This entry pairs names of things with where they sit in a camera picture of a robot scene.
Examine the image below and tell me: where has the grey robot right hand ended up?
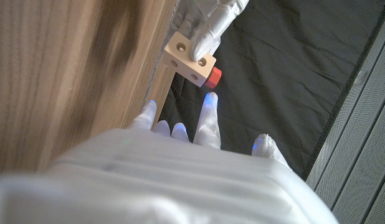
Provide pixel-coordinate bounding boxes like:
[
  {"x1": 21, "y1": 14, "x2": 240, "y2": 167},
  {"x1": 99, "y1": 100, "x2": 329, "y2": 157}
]
[{"x1": 0, "y1": 91, "x2": 338, "y2": 224}]

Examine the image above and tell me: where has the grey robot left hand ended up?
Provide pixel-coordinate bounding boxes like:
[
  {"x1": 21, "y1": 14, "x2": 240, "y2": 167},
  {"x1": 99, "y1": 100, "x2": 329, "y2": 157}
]
[{"x1": 167, "y1": 0, "x2": 250, "y2": 62}]

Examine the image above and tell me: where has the wooden block with holes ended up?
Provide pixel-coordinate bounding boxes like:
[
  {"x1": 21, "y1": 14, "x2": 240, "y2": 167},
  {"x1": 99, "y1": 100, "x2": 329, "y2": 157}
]
[{"x1": 163, "y1": 30, "x2": 217, "y2": 88}]

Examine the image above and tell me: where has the red screw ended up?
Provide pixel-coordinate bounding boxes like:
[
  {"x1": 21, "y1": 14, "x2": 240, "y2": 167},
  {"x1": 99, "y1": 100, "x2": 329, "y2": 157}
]
[{"x1": 204, "y1": 66, "x2": 222, "y2": 90}]

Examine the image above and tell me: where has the grey tape outline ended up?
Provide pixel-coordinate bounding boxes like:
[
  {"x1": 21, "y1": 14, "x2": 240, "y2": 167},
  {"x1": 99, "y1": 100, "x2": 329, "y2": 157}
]
[{"x1": 140, "y1": 0, "x2": 181, "y2": 111}]

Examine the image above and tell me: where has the black backdrop curtain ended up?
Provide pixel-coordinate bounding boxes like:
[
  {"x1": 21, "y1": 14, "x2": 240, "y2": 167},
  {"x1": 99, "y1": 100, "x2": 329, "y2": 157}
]
[{"x1": 158, "y1": 0, "x2": 385, "y2": 178}]

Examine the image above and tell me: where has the white perforated metal panel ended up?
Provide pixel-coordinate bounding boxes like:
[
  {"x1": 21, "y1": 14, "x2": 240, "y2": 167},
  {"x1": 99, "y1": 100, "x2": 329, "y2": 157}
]
[{"x1": 305, "y1": 6, "x2": 385, "y2": 224}]

